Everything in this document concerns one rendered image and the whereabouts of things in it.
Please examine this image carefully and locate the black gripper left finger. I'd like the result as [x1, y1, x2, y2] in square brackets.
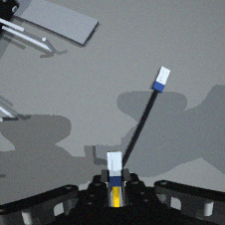
[0, 169, 111, 225]

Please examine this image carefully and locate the yellow patch cord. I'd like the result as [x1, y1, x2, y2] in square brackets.
[112, 187, 119, 207]

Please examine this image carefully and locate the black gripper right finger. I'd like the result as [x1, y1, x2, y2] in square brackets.
[120, 168, 225, 225]

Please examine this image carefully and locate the black cable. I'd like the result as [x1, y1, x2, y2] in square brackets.
[121, 90, 158, 169]

